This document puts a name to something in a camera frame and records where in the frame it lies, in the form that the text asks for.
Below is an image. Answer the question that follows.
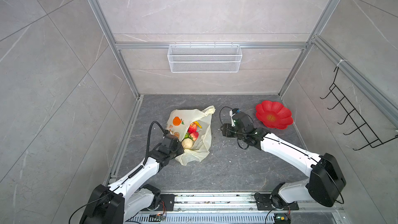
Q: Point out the beige fake round fruit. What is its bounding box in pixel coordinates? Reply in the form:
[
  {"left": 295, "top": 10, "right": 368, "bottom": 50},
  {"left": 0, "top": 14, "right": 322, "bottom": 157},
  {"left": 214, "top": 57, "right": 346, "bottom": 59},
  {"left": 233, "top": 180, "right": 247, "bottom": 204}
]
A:
[{"left": 181, "top": 138, "right": 194, "bottom": 149}]

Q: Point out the cream plastic bag orange print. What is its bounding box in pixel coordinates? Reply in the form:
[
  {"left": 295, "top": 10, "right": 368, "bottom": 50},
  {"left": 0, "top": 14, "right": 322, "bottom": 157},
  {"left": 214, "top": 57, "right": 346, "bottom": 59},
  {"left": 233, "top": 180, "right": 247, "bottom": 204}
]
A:
[{"left": 166, "top": 106, "right": 216, "bottom": 166}]

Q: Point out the red flower-shaped plastic bowl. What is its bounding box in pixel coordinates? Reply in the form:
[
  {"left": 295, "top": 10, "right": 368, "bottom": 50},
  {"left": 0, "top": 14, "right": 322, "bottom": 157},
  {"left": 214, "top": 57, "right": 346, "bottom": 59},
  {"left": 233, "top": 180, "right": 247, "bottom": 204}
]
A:
[{"left": 256, "top": 101, "right": 294, "bottom": 130}]

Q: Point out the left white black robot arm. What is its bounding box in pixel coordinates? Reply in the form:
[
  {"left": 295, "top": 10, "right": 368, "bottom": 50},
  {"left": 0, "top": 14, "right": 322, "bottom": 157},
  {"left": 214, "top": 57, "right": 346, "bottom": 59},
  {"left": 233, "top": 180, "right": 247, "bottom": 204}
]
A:
[{"left": 79, "top": 134, "right": 184, "bottom": 224}]

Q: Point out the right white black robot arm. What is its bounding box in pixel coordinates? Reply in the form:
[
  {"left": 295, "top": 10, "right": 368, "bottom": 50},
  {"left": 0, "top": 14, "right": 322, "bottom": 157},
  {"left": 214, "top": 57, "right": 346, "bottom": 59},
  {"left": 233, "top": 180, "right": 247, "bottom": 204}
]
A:
[{"left": 221, "top": 108, "right": 346, "bottom": 209}]

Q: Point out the red fake strawberry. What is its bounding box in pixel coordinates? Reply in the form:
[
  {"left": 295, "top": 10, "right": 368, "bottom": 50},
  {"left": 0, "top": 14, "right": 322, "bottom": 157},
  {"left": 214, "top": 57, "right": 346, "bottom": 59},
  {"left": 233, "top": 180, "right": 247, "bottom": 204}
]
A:
[{"left": 189, "top": 132, "right": 199, "bottom": 142}]

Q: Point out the red fake apple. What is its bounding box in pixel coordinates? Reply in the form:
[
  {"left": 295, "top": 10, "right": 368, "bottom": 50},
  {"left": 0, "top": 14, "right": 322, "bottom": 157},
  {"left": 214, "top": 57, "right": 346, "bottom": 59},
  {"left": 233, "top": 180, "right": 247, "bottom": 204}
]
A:
[{"left": 187, "top": 122, "right": 198, "bottom": 134}]

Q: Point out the yellow fake banana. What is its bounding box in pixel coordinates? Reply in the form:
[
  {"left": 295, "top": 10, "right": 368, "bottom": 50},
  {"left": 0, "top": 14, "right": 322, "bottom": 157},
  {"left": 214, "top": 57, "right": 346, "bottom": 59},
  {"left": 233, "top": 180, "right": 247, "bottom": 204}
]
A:
[{"left": 194, "top": 121, "right": 202, "bottom": 128}]

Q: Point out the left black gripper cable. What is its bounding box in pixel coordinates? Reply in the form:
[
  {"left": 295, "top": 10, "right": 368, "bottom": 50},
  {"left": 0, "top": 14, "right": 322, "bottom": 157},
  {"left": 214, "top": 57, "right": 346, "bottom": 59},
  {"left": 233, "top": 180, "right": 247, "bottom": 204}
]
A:
[{"left": 142, "top": 120, "right": 167, "bottom": 166}]

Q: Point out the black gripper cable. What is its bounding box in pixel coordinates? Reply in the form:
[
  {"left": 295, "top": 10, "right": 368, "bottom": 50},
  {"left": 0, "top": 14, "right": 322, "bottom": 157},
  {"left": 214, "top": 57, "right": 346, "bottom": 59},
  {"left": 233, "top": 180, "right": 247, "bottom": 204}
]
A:
[
  {"left": 219, "top": 106, "right": 252, "bottom": 150},
  {"left": 142, "top": 120, "right": 167, "bottom": 166}
]

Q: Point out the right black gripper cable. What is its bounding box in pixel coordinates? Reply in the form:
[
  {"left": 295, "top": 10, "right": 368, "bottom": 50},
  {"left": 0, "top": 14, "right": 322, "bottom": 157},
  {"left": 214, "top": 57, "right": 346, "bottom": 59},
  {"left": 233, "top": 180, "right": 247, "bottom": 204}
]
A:
[{"left": 219, "top": 106, "right": 252, "bottom": 150}]

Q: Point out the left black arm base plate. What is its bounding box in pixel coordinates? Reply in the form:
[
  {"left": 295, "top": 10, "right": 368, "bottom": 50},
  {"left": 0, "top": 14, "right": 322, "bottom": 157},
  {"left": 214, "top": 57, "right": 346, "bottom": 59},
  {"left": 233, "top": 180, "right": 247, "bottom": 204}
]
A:
[{"left": 148, "top": 194, "right": 176, "bottom": 212}]

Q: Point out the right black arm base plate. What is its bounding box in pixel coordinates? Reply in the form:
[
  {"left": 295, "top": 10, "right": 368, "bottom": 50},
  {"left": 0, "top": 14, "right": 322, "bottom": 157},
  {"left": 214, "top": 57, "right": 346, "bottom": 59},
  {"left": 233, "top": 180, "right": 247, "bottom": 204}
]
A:
[{"left": 254, "top": 192, "right": 299, "bottom": 211}]

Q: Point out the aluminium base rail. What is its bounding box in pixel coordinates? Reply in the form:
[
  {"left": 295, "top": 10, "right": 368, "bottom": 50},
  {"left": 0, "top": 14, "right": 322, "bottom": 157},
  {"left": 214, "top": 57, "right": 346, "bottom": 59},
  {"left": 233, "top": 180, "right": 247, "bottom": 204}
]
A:
[{"left": 127, "top": 191, "right": 350, "bottom": 224}]

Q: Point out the white wire mesh basket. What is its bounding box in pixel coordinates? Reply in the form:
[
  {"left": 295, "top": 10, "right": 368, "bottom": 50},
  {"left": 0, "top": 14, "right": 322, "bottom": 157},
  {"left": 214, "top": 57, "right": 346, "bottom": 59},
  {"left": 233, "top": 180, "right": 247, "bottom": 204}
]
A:
[{"left": 167, "top": 44, "right": 243, "bottom": 73}]

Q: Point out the black wire hook rack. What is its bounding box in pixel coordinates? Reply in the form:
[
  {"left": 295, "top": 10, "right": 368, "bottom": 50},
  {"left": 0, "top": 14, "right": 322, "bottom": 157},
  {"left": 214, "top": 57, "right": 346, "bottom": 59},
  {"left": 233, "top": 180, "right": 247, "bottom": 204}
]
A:
[{"left": 320, "top": 67, "right": 398, "bottom": 151}]

